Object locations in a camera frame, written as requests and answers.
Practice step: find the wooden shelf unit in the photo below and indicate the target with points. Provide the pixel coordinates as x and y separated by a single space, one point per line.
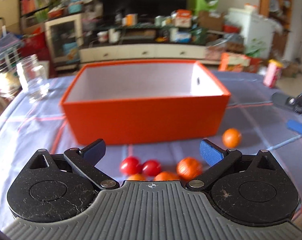
278 10

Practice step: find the orange cardboard box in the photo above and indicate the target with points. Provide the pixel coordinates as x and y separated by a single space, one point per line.
144 101

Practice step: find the dark bookshelf with books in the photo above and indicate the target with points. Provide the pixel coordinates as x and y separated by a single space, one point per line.
33 12

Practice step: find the orange tangerine under gripper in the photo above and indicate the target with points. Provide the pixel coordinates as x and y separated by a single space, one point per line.
166 176

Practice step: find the white tv cabinet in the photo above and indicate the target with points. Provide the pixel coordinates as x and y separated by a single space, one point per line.
141 42

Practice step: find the brown cardboard box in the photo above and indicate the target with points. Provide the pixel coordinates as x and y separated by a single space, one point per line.
211 20

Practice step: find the lone orange tangerine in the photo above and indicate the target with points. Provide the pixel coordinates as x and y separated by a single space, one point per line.
231 138

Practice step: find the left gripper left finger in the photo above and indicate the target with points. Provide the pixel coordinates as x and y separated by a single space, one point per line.
83 161

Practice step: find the clear glass jar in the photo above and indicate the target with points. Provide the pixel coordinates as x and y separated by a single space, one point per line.
33 78

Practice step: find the plaid blue tablecloth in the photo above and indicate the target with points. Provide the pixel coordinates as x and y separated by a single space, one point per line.
26 127

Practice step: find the large orange tangerine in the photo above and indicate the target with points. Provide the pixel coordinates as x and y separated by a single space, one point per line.
189 168

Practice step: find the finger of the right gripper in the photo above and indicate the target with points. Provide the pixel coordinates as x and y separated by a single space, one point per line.
294 126

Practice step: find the red cherry tomato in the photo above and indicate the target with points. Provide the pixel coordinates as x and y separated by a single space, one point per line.
151 168
130 166

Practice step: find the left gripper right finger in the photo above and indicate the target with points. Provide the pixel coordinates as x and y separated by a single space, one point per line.
220 162

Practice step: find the pink yellow-lidded canister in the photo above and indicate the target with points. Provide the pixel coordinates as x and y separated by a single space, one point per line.
273 73

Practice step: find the white glass-door side cabinet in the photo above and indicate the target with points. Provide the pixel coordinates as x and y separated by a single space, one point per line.
64 37

